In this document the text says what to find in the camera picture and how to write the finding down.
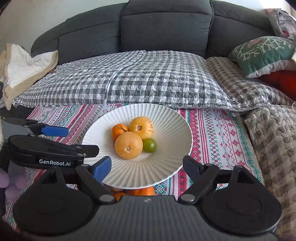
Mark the large orange mandarin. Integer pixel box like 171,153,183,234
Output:
111,123,129,141

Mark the orange mandarin with stem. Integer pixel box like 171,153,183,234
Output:
127,186,155,196

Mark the small green lime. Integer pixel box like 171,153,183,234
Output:
143,138,157,153

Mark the large yellow pear with stem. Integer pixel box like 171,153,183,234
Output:
128,116,154,140

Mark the orange tomato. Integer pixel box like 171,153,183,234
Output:
111,188,127,201

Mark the red green patterned tablecloth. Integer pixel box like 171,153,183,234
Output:
2,102,265,230

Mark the white ribbed ceramic plate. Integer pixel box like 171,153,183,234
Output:
82,103,193,189

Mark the beige white folded blanket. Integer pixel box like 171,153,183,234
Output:
1,44,59,110

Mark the brown grey checkered quilt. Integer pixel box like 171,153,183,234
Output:
205,57,295,240

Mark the grey white checkered pillow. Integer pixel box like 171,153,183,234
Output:
12,50,241,111

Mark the red cushion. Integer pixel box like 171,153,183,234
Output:
260,70,296,100

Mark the green snowflake cushion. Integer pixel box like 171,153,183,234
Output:
228,36,295,78

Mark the dark grey sofa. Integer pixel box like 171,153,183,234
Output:
31,1,274,64

